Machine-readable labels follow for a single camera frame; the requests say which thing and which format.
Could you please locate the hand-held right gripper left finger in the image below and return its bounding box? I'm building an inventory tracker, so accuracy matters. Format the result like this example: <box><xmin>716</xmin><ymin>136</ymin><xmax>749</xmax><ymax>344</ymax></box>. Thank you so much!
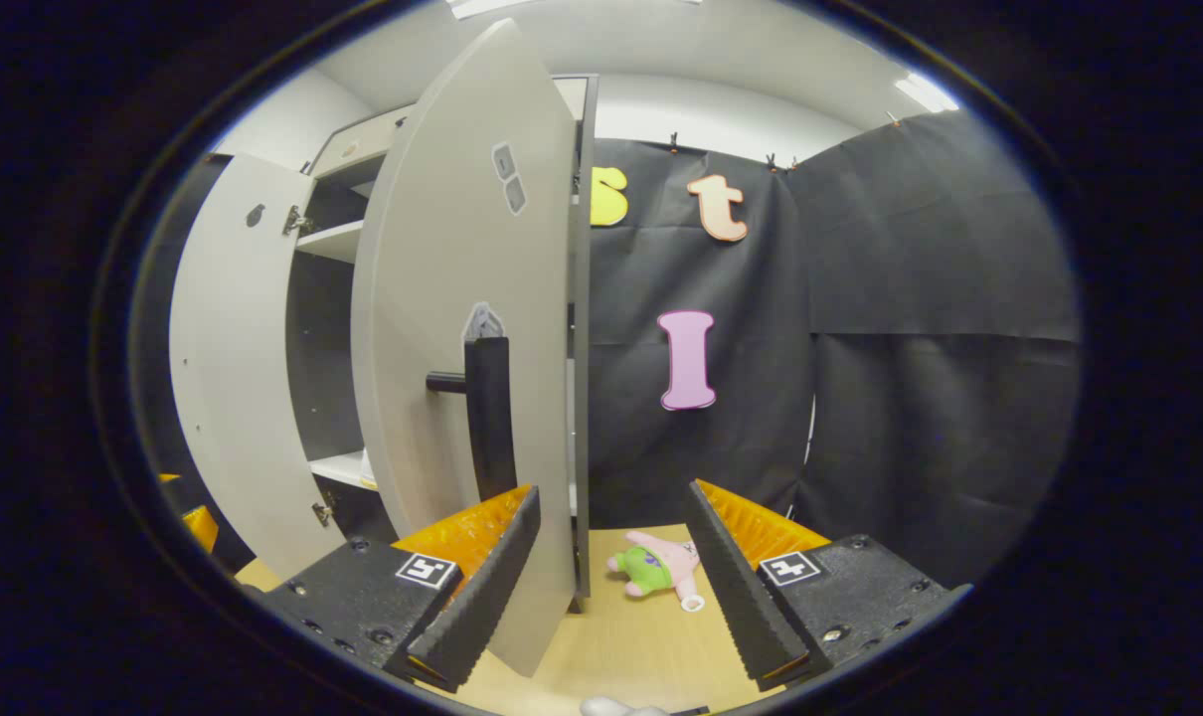
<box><xmin>260</xmin><ymin>484</ymin><xmax>543</xmax><ymax>694</ymax></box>

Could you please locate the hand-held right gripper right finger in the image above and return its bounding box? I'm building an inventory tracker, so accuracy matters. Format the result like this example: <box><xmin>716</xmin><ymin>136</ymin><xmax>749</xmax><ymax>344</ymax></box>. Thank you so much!
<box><xmin>683</xmin><ymin>478</ymin><xmax>972</xmax><ymax>693</ymax></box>

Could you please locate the white cabinet door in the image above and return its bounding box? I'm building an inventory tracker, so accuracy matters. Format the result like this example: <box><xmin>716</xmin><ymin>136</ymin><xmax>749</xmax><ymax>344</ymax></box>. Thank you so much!
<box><xmin>168</xmin><ymin>152</ymin><xmax>366</xmax><ymax>581</ymax></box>
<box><xmin>350</xmin><ymin>18</ymin><xmax>581</xmax><ymax>679</ymax></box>

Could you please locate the white shoe cabinet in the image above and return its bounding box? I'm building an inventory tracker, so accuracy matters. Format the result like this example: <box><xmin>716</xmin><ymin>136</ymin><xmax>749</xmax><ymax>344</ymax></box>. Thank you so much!
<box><xmin>283</xmin><ymin>73</ymin><xmax>602</xmax><ymax>613</ymax></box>

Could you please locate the pink star plush toy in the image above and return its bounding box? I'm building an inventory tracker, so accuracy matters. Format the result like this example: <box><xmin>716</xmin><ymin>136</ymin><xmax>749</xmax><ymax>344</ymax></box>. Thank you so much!
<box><xmin>606</xmin><ymin>530</ymin><xmax>707</xmax><ymax>613</ymax></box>

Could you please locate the ceiling light panel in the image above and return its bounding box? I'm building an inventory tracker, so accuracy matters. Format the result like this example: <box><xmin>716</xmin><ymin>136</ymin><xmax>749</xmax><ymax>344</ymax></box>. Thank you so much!
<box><xmin>445</xmin><ymin>0</ymin><xmax>538</xmax><ymax>21</ymax></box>
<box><xmin>895</xmin><ymin>71</ymin><xmax>961</xmax><ymax>113</ymax></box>

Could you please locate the black door handle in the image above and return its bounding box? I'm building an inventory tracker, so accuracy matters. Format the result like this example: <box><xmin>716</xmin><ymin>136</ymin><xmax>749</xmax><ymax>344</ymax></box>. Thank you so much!
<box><xmin>426</xmin><ymin>336</ymin><xmax>519</xmax><ymax>503</ymax></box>

